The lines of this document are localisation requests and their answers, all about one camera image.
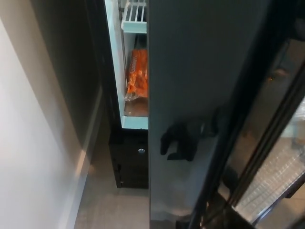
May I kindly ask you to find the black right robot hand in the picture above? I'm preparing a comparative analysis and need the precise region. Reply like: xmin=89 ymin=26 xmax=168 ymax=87
xmin=160 ymin=121 xmax=202 ymax=161

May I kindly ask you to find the orange carrot bag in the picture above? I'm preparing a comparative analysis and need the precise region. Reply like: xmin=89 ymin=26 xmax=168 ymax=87
xmin=124 ymin=48 xmax=150 ymax=102

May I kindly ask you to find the black lower freezer drawer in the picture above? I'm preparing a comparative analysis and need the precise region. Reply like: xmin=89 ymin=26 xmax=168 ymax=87
xmin=108 ymin=129 xmax=150 ymax=189

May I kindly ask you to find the refrigerator body white interior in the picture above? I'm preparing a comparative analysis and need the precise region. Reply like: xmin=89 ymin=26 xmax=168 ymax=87
xmin=103 ymin=0 xmax=150 ymax=131

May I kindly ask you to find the white wire refrigerator shelf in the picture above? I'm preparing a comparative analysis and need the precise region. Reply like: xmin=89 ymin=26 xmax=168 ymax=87
xmin=121 ymin=0 xmax=149 ymax=32

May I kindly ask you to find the dark grey refrigerator door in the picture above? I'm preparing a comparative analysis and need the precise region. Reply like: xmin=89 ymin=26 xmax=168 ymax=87
xmin=147 ymin=0 xmax=271 ymax=229

